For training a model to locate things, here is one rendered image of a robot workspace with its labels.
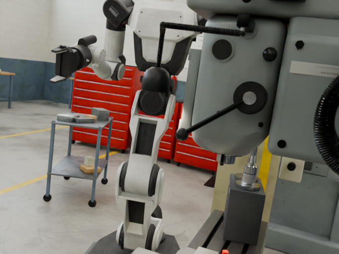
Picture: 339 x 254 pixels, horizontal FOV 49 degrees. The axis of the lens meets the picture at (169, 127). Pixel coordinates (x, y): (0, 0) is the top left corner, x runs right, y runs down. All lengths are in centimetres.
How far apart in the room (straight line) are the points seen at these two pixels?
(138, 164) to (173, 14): 64
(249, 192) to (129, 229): 67
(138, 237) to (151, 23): 94
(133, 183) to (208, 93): 82
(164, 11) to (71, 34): 1051
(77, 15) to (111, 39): 1026
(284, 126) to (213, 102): 16
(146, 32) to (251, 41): 83
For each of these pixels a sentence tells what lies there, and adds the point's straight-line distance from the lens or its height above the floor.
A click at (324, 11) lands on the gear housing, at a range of 82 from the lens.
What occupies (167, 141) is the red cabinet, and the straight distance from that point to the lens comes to 593.
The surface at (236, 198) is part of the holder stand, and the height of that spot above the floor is 108.
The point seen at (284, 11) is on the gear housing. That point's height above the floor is 164.
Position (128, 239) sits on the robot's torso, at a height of 70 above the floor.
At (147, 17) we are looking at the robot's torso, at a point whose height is 169.
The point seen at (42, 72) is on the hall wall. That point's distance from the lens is 1242.
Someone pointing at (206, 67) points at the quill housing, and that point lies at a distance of 87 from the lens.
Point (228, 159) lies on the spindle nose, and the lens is 94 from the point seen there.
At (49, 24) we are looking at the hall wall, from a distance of 1256.
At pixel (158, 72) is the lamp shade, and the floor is 148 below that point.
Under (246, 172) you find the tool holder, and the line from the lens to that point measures 136.
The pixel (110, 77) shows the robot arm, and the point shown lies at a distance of 176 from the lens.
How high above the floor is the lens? 149
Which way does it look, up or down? 9 degrees down
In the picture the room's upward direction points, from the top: 8 degrees clockwise
